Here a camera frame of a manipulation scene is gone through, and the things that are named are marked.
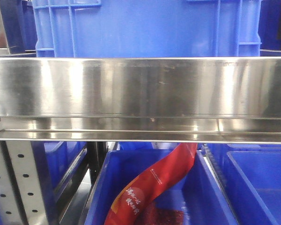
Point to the blue bin holding bag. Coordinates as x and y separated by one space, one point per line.
195 200

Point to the blue bin lower right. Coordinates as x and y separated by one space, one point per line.
250 175

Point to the red printed snack bag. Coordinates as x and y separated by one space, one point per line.
137 195

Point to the steel shelf rack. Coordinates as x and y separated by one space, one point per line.
57 113

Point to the large blue crate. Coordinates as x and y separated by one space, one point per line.
147 28

